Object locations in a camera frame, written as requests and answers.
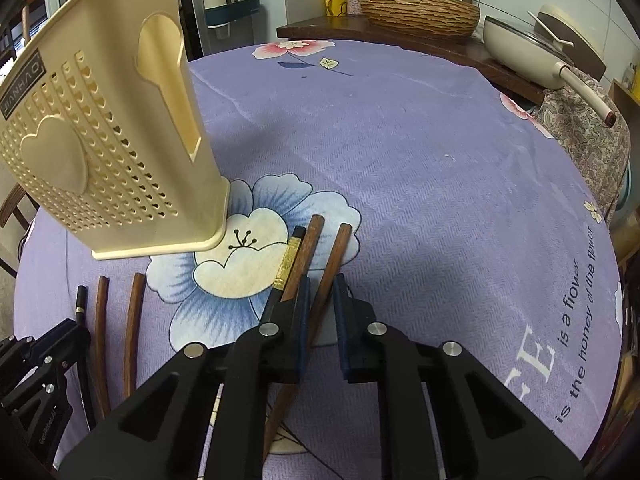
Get blue wall holder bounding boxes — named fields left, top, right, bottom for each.
left=206, top=0, right=261, bottom=28

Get dark wooden counter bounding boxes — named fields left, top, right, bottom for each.
left=276, top=15, right=546, bottom=103

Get cream frying pan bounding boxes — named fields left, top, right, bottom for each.
left=482, top=14, right=621, bottom=128

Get purple floral tablecloth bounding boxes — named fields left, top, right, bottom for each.
left=12, top=39, right=626, bottom=480

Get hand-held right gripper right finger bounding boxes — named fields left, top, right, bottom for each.
left=334, top=274, right=585, bottom=480

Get black chopstick gold band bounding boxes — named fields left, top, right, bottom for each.
left=270, top=226, right=307, bottom=311
left=74, top=285, right=98, bottom=431

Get cream brown rice cooker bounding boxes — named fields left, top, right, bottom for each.
left=530, top=4, right=608, bottom=81

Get water dispenser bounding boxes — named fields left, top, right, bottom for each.
left=176, top=0, right=261, bottom=58

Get brown woven wash basin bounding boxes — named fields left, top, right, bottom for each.
left=359, top=0, right=481, bottom=38

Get patterned floral cloth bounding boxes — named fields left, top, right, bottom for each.
left=530, top=67, right=632, bottom=223

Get wooden chair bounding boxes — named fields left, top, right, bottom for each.
left=0, top=182, right=38, bottom=276

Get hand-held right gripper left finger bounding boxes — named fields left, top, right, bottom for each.
left=59, top=276, right=312, bottom=480

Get cream perforated utensil holder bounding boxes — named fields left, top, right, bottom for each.
left=0, top=0, right=232, bottom=261

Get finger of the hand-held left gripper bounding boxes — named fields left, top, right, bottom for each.
left=0, top=320, right=92, bottom=413

